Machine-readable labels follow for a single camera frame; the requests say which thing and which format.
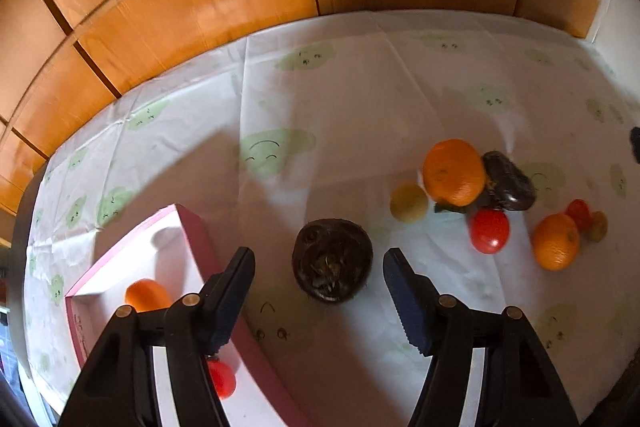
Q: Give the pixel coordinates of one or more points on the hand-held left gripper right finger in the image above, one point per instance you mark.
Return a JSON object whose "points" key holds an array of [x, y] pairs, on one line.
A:
{"points": [[407, 307]]}

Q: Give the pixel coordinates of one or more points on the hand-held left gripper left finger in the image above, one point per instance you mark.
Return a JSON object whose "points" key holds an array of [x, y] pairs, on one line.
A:
{"points": [[227, 307]]}

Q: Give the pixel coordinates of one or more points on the pink cardboard box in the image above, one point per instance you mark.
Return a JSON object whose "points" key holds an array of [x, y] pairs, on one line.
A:
{"points": [[200, 237]]}

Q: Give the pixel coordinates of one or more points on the dark brown round fruit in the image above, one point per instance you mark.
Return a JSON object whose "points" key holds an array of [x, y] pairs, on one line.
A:
{"points": [[332, 262], [510, 182]]}

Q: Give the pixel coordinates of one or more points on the small red cherry tomato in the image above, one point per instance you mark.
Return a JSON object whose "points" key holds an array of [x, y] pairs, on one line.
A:
{"points": [[579, 213]]}

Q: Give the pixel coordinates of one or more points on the small orange mandarin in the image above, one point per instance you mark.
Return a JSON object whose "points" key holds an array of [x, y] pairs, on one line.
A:
{"points": [[145, 294]]}

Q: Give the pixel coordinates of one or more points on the yellow lemon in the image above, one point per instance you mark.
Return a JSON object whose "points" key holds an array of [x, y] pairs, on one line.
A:
{"points": [[409, 203]]}

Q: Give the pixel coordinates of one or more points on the large orange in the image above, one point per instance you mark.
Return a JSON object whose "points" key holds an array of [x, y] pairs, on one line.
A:
{"points": [[454, 172]]}

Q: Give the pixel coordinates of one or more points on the medium orange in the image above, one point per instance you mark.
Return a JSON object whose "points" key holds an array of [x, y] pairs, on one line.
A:
{"points": [[556, 242]]}

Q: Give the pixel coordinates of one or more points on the small yellow-green fruit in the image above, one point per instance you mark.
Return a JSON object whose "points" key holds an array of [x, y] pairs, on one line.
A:
{"points": [[598, 227]]}

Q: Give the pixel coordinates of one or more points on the white green-printed tablecloth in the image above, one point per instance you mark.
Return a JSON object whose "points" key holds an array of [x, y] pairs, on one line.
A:
{"points": [[350, 107]]}

